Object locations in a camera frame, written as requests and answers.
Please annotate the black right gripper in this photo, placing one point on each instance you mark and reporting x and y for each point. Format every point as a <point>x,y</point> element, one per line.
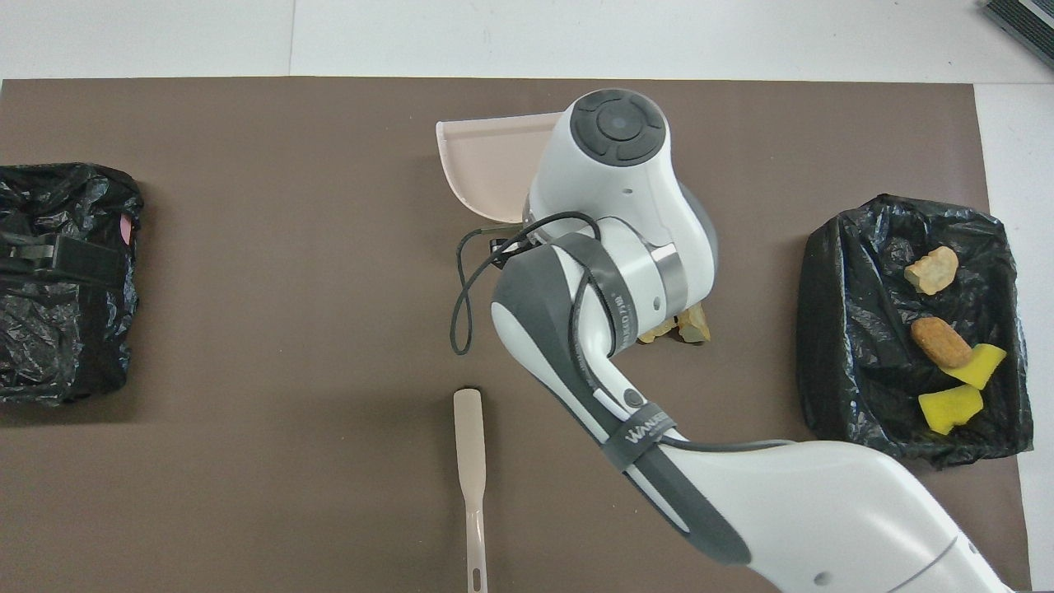
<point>506,245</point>

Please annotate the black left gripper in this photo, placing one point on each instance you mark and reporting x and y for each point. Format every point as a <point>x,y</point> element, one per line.
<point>25,251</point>

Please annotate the beige plastic dustpan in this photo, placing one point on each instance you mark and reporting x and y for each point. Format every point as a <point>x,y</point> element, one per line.
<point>486,165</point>

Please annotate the small croissant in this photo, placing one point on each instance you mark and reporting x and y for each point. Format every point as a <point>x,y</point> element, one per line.
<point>932,270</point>

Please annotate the brown fried nugget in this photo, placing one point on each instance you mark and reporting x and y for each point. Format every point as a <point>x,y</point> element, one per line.
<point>940,342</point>

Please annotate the small yellow sponge piece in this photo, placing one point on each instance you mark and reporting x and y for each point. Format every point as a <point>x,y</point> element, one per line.
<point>980,366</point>

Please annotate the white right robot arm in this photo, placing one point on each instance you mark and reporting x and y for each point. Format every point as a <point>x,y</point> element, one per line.
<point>626,189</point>

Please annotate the bin with black bag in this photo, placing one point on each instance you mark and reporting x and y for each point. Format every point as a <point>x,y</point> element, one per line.
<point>58,346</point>
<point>848,346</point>

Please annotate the brown table mat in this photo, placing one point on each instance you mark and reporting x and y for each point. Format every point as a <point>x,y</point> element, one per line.
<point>247,494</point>

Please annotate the grey ribbed panel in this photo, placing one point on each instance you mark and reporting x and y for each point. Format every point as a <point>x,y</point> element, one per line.
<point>1021,25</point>

